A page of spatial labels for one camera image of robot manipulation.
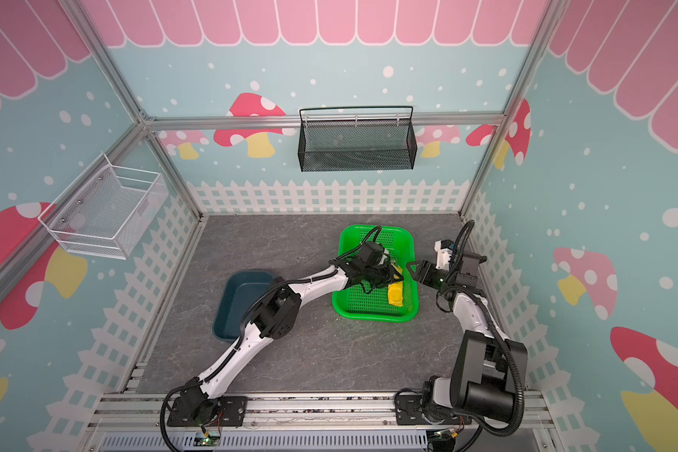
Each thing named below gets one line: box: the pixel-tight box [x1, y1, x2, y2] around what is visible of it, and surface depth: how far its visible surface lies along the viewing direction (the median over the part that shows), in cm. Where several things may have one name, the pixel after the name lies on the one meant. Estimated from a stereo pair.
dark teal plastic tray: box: [212, 270, 275, 342], surface depth 96 cm
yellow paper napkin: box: [387, 263, 404, 307], surface depth 96 cm
